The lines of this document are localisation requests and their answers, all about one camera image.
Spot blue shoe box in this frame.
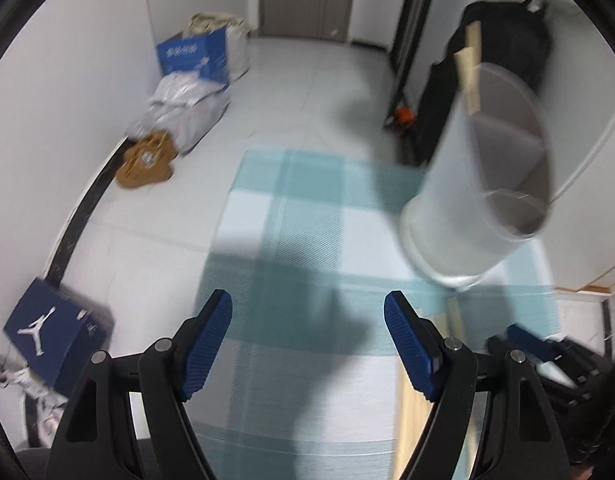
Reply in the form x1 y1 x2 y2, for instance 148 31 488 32
2 277 116 396

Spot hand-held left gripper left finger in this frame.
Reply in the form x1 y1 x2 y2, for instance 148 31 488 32
50 289 233 480

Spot white fabric bag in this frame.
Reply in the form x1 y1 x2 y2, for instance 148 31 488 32
188 12 251 81

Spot teal checked tablecloth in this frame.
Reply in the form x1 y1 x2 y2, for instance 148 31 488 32
188 147 563 480

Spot black coat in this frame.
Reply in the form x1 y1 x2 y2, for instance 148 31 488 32
415 0 553 166

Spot translucent plastic utensil holder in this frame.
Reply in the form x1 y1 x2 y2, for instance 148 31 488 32
400 61 555 288

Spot bunch of wooden chopsticks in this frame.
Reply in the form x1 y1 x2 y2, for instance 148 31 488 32
395 295 485 480

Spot orange tool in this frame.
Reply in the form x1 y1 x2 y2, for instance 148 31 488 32
387 105 418 133

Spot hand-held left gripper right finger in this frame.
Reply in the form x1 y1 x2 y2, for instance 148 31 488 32
384 290 571 480

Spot grey plastic bags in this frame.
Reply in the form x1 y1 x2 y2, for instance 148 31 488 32
128 72 233 156

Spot dark door frame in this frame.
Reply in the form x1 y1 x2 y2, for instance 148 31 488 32
390 0 441 91

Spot white patterned cloth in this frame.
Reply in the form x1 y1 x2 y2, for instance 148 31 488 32
0 350 68 448

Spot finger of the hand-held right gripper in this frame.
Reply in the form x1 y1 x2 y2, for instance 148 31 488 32
486 324 563 363

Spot blue cardboard box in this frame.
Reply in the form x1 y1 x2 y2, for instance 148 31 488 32
156 27 232 83

